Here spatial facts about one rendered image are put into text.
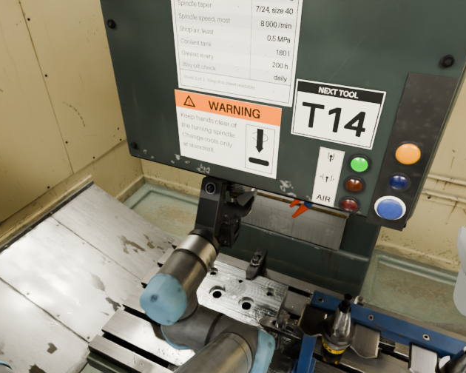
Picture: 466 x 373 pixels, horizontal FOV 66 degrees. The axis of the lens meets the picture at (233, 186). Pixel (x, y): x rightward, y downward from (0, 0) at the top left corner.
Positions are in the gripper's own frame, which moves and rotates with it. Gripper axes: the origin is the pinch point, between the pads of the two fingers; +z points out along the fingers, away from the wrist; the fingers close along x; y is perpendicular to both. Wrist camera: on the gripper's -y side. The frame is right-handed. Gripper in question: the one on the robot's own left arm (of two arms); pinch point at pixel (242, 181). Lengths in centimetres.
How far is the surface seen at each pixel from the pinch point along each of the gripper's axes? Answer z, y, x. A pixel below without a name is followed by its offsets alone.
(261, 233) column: 42, 59, -9
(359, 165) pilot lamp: -21.5, -24.7, 24.6
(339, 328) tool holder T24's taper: -16.1, 16.9, 28.3
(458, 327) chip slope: 39, 72, 70
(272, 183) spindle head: -21.0, -18.4, 13.8
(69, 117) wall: 39, 22, -100
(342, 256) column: 42, 58, 25
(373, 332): -11.8, 20.5, 35.1
